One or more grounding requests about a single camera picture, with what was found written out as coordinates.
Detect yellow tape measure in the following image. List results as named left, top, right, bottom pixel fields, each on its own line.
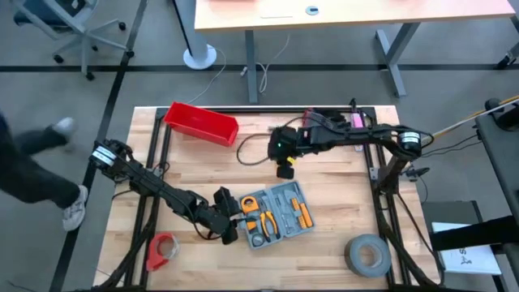
left=239, top=195, right=261, bottom=217

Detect column with white round base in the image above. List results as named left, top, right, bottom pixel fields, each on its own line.
left=172, top=0, right=218, bottom=71

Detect red tape dispenser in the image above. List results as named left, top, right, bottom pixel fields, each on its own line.
left=145, top=232, right=181, bottom=273

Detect grey office chair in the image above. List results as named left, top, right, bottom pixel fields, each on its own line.
left=11, top=0, right=135, bottom=81

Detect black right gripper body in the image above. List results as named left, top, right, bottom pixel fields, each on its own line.
left=267, top=125, right=302, bottom=180

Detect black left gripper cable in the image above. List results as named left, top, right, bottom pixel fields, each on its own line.
left=189, top=217, right=225, bottom=242

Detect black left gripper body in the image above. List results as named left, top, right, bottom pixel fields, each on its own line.
left=194, top=186, right=240, bottom=246

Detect red plastic bin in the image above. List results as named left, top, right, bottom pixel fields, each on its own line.
left=163, top=101, right=239, bottom=148

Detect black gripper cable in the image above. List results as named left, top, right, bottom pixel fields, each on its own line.
left=236, top=116, right=310, bottom=167
left=189, top=217, right=225, bottom=242

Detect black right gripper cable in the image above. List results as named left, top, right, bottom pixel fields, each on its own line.
left=236, top=116, right=310, bottom=167

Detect grey duct tape roll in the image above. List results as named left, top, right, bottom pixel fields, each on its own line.
left=344, top=234, right=392, bottom=278

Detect black side table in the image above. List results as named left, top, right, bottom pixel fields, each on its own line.
left=474, top=97, right=519, bottom=222

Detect person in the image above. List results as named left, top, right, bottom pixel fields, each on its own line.
left=0, top=111, right=89, bottom=233

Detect thick white cable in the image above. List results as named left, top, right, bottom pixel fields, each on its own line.
left=255, top=31, right=291, bottom=94

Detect wooden desk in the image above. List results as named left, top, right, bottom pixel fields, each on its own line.
left=193, top=0, right=517, bottom=105

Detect white pole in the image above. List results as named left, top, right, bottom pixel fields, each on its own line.
left=421, top=99, right=519, bottom=143

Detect yellow black pliers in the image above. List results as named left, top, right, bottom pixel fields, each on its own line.
left=257, top=197, right=281, bottom=241

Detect white printed paper sheet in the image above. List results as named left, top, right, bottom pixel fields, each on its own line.
left=431, top=221, right=504, bottom=276

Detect black power cable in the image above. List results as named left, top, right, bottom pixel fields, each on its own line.
left=421, top=133, right=483, bottom=158

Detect yellow pole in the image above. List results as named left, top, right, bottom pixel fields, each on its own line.
left=465, top=94, right=519, bottom=119

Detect dark desk leg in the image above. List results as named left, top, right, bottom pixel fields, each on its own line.
left=496, top=15, right=519, bottom=70

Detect orange handled screwdriver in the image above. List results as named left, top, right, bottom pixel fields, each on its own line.
left=292, top=184, right=315, bottom=230

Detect grey plastic tool case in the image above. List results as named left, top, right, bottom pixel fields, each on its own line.
left=238, top=179, right=317, bottom=250

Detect black flat bar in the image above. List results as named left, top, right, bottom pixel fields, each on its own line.
left=428, top=214, right=519, bottom=253

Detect white flat pad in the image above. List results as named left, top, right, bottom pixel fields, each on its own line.
left=259, top=2, right=295, bottom=19

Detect thin white cable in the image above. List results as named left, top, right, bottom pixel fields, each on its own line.
left=187, top=46, right=228, bottom=105

